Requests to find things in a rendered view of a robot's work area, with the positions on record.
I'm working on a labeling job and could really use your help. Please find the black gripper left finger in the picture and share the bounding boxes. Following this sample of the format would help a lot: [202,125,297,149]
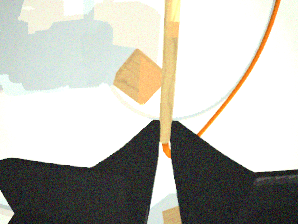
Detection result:
[0,120,161,224]

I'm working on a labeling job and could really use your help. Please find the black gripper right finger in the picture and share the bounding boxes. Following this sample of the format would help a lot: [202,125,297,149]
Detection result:
[170,120,298,224]

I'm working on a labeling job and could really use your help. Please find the pale wooden stick with orange end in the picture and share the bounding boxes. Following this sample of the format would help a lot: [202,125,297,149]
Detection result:
[160,0,281,159]

